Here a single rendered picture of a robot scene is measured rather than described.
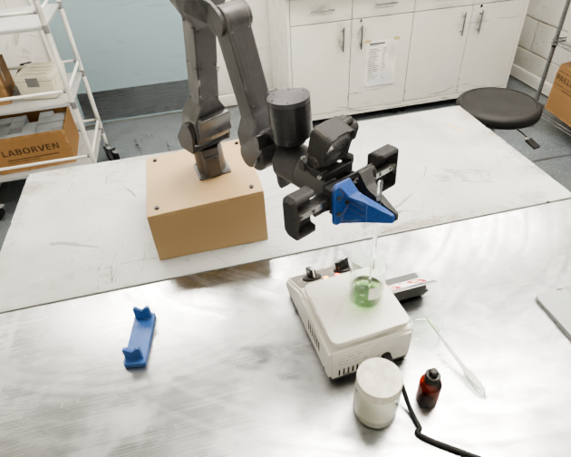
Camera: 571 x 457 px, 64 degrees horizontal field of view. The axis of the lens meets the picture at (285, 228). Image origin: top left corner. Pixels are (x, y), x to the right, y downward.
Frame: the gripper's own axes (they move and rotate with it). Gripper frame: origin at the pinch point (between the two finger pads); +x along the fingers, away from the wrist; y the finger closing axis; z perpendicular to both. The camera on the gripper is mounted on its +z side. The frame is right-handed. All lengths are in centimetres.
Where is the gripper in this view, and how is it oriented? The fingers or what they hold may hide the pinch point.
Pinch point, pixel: (373, 206)
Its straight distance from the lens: 56.8
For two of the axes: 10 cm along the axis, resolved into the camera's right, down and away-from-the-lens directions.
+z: -0.7, -7.8, -6.2
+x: 6.2, 4.5, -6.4
